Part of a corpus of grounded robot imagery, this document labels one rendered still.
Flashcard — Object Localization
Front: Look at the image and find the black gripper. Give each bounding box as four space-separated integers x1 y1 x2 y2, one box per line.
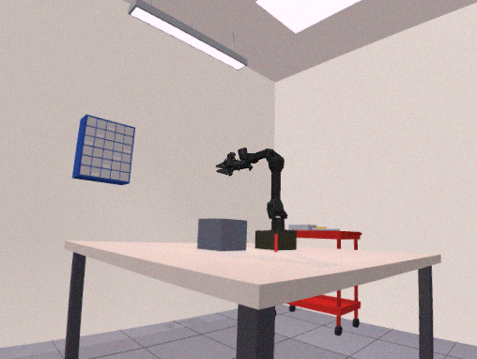
216 156 241 176

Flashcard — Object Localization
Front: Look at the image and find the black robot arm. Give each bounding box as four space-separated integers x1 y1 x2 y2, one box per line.
238 148 288 231

